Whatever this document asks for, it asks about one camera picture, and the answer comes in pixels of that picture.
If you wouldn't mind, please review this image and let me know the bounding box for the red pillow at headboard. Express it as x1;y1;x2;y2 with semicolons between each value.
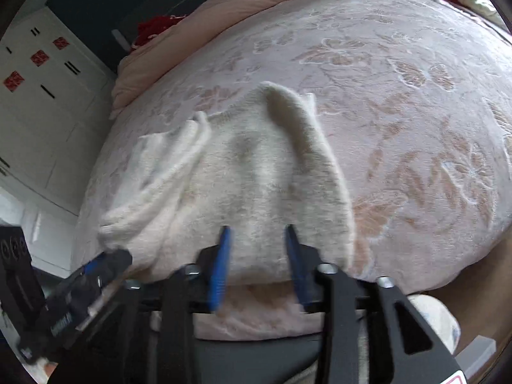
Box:
131;15;186;51

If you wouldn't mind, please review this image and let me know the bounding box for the white patterned slipper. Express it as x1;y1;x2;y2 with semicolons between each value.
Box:
408;295;461;354

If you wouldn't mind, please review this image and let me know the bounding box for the pink butterfly bed blanket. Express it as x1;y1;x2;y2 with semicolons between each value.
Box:
71;0;511;341

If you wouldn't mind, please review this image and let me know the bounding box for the pink folded duvet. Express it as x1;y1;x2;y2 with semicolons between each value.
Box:
109;0;288;120

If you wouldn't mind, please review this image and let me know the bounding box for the cream knitted sweater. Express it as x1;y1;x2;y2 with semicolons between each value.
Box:
98;82;355;284

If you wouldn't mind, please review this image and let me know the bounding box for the white wardrobe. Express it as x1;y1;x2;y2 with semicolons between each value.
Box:
1;7;115;214

